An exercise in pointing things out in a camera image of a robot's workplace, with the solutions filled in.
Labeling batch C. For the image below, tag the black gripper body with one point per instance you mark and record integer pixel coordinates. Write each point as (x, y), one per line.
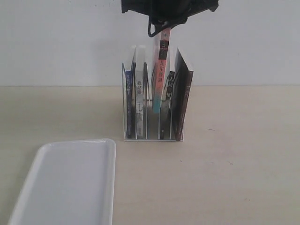
(168, 10)

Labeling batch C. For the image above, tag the red teal spine book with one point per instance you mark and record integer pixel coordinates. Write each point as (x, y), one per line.
(161, 45)

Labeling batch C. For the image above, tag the dark blue spine book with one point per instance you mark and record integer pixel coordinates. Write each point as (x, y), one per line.
(127, 79)

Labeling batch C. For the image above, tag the dark maroon spine book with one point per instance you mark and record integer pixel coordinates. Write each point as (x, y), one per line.
(183, 78)

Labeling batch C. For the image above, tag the grey white spine book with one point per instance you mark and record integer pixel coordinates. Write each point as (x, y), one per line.
(139, 91)

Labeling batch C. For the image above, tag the black white spine book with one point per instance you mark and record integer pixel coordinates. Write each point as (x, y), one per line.
(165, 112)

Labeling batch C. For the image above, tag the white plastic tray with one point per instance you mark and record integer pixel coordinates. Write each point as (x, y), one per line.
(69, 183)

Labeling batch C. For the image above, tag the white wire book rack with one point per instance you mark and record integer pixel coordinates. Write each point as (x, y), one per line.
(151, 120)

